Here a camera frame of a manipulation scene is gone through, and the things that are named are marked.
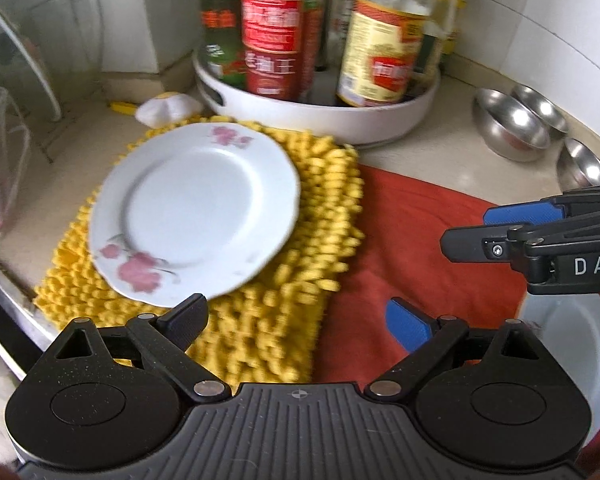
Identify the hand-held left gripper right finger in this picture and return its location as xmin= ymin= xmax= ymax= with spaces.
xmin=364 ymin=297 xmax=546 ymax=404

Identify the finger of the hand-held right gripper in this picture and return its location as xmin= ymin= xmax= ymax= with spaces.
xmin=441 ymin=214 xmax=600 ymax=263
xmin=482 ymin=184 xmax=600 ymax=227

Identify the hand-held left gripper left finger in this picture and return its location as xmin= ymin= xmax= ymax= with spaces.
xmin=45 ymin=294 xmax=231 ymax=404

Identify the stainless steel bowl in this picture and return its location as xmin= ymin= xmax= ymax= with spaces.
xmin=557 ymin=137 xmax=600 ymax=192
xmin=510 ymin=84 xmax=570 ymax=136
xmin=472 ymin=88 xmax=552 ymax=162

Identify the white floral plate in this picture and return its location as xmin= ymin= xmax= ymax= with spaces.
xmin=89 ymin=122 xmax=301 ymax=308

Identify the white floral bowl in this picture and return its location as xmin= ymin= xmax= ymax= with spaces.
xmin=517 ymin=292 xmax=600 ymax=456

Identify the red cloth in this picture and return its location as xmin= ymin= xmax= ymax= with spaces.
xmin=312 ymin=162 xmax=600 ymax=471

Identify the yellow chenille mat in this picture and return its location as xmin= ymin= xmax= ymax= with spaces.
xmin=32 ymin=115 xmax=366 ymax=386

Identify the white yellow small object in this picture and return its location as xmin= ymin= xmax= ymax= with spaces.
xmin=135 ymin=91 xmax=204 ymax=128

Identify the white round tray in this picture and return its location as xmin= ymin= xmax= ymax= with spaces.
xmin=192 ymin=50 xmax=441 ymax=146

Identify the yellow label glass bottle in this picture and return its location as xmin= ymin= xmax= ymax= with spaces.
xmin=336 ymin=0 xmax=437 ymax=109

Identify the clear plastic bag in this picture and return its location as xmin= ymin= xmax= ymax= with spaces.
xmin=0 ymin=84 xmax=32 ymax=239

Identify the dark slim bottle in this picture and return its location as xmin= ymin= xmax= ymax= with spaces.
xmin=324 ymin=0 xmax=362 ymax=72

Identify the green label glass bottle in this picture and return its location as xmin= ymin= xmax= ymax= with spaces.
xmin=201 ymin=0 xmax=247 ymax=86

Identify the red label sauce bottle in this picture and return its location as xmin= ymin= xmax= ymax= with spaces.
xmin=240 ymin=0 xmax=327 ymax=103

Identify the glass pot lid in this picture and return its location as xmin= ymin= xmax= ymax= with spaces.
xmin=0 ymin=0 xmax=65 ymax=122

